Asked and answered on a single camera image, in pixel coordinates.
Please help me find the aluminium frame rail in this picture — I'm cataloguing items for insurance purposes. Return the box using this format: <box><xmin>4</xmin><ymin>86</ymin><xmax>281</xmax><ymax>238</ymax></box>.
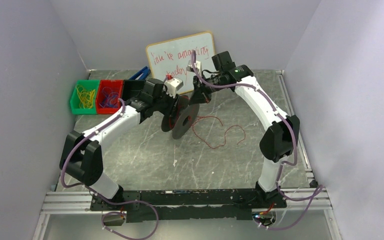
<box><xmin>32</xmin><ymin>188</ymin><xmax>343</xmax><ymax>240</ymax></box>

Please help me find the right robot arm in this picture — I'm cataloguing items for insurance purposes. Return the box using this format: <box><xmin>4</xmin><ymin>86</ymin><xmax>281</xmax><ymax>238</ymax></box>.
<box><xmin>188</xmin><ymin>50</ymin><xmax>300</xmax><ymax>200</ymax></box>

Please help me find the yellow cables bundle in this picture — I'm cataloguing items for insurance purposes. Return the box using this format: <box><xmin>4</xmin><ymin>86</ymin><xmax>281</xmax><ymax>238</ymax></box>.
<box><xmin>76</xmin><ymin>84</ymin><xmax>97</xmax><ymax>110</ymax></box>

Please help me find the yellow framed whiteboard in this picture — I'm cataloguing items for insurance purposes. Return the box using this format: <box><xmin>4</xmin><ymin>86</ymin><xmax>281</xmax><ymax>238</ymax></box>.
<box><xmin>146</xmin><ymin>31</ymin><xmax>216</xmax><ymax>94</ymax></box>

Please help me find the blue tool behind bins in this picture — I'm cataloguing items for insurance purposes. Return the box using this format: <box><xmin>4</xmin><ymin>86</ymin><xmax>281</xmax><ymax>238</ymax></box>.
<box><xmin>129</xmin><ymin>66</ymin><xmax>151</xmax><ymax>80</ymax></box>

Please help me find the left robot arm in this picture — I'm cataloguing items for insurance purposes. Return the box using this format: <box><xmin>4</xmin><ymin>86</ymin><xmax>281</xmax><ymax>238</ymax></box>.
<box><xmin>60</xmin><ymin>77</ymin><xmax>183</xmax><ymax>204</ymax></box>

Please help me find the green storage bin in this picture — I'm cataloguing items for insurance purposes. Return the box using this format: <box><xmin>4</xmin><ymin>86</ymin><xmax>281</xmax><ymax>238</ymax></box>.
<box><xmin>69</xmin><ymin>79</ymin><xmax>100</xmax><ymax>115</ymax></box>

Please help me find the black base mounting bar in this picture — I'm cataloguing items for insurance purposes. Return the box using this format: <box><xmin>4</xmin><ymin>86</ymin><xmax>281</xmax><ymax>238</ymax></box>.
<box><xmin>90</xmin><ymin>186</ymin><xmax>287</xmax><ymax>223</ymax></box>

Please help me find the black storage bin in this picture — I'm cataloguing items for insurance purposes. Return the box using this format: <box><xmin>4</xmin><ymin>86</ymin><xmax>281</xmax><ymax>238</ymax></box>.
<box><xmin>121</xmin><ymin>79</ymin><xmax>146</xmax><ymax>101</ymax></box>

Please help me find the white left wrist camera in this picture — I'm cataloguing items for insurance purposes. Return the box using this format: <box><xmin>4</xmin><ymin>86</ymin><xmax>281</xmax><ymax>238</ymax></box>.
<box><xmin>163</xmin><ymin>74</ymin><xmax>184</xmax><ymax>98</ymax></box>

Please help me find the blue cables bundle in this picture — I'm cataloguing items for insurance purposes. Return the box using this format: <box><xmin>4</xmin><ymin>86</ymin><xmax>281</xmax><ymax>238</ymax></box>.
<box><xmin>99</xmin><ymin>86</ymin><xmax>122</xmax><ymax>109</ymax></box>

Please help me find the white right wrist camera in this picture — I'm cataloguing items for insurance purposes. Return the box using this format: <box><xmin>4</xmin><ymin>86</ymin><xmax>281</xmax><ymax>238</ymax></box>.
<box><xmin>186</xmin><ymin>60</ymin><xmax>202</xmax><ymax>76</ymax></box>

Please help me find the red storage bin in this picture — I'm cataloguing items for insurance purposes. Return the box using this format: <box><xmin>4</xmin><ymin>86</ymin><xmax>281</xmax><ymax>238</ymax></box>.
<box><xmin>95</xmin><ymin>79</ymin><xmax>123</xmax><ymax>115</ymax></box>

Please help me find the black perforated cable spool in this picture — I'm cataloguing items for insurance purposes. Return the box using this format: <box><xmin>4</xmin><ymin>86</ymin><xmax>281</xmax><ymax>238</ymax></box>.
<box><xmin>161</xmin><ymin>95</ymin><xmax>200</xmax><ymax>140</ymax></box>

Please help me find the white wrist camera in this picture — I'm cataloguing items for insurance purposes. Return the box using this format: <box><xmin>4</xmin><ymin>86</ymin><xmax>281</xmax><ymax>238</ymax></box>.
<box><xmin>163</xmin><ymin>74</ymin><xmax>184</xmax><ymax>98</ymax></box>
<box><xmin>186</xmin><ymin>60</ymin><xmax>202</xmax><ymax>76</ymax></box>

